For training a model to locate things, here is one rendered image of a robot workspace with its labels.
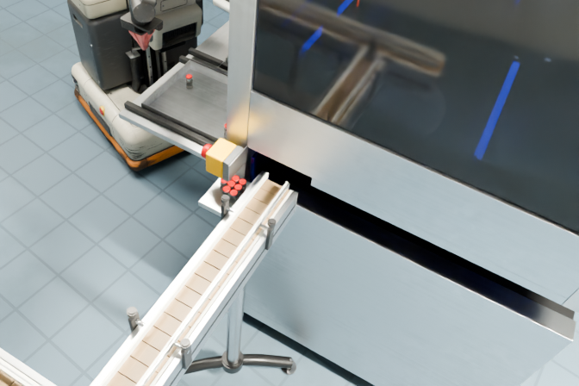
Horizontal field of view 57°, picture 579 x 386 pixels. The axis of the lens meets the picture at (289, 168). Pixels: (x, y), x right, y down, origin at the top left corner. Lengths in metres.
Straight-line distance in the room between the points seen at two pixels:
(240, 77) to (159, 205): 1.40
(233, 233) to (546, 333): 0.82
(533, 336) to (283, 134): 0.82
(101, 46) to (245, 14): 1.46
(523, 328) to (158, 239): 1.57
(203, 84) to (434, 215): 0.90
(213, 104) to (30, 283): 1.16
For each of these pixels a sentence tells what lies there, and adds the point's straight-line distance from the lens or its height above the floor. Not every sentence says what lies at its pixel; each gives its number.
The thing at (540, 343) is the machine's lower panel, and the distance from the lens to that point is 1.57.
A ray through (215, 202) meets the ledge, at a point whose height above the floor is 0.88.
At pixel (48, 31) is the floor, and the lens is 3.71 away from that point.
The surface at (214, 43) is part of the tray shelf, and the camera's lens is 2.01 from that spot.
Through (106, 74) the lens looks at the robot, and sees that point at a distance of 2.67.
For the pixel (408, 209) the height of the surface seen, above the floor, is 1.06.
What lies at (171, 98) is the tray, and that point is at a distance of 1.77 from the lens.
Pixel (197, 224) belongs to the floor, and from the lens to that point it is 2.52.
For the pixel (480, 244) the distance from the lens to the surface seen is 1.33.
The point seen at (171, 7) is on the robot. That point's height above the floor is 0.82.
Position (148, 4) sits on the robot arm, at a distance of 1.46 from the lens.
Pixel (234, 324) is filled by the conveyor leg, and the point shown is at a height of 0.47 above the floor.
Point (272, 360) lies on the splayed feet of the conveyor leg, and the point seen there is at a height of 0.10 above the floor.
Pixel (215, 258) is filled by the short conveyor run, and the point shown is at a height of 0.93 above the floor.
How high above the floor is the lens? 2.05
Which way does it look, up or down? 48 degrees down
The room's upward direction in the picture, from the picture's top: 9 degrees clockwise
